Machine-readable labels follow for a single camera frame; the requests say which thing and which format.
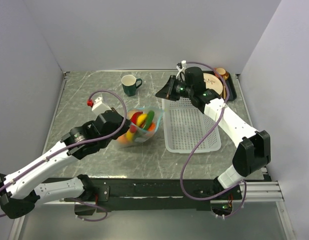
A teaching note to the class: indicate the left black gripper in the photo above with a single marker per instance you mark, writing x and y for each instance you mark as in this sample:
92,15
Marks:
128,126

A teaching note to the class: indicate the green mug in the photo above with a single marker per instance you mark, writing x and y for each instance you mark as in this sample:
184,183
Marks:
130,84

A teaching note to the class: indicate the red chili pepper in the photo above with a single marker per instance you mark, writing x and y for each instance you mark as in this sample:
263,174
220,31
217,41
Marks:
135,116

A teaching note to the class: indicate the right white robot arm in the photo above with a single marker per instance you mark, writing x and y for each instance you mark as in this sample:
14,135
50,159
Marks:
253,147

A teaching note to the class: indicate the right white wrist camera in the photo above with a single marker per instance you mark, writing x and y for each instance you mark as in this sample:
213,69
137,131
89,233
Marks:
181,66

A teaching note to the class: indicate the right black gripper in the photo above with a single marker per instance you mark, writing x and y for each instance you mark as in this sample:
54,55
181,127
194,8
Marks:
167,91

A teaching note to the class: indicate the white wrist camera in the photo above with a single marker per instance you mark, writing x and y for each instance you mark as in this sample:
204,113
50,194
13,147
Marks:
98,106
181,66

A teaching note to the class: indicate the black base beam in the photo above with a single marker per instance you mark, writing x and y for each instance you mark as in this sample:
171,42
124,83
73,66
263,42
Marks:
124,194

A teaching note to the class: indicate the banana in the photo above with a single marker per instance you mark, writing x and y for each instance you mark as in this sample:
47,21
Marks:
134,127

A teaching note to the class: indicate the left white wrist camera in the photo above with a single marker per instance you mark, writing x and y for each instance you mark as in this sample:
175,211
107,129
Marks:
98,106

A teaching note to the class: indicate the green chili pepper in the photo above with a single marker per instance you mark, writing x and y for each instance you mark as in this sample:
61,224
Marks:
149,120

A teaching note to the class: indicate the gold spoon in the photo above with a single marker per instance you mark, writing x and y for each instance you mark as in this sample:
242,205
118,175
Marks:
225,77

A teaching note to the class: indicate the orange tangerine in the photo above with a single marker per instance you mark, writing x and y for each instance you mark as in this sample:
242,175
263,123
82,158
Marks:
152,127

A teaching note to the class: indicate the clear zip top bag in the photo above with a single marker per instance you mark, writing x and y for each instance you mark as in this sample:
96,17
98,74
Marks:
142,135

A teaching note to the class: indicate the small orange cup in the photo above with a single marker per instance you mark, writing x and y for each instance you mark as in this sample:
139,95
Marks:
221,71

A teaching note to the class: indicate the dark green tray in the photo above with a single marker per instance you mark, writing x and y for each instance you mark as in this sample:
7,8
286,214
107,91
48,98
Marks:
231,93

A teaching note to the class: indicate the white plastic basket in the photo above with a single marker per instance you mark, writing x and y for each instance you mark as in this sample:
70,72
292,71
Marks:
184,125

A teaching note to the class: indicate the beige round plate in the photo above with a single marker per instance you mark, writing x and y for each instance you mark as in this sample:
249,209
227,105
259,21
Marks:
213,83

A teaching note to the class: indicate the peach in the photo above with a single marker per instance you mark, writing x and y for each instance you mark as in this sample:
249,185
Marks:
123,140

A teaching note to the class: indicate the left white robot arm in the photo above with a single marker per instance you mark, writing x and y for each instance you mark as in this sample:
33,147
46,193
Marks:
26,188

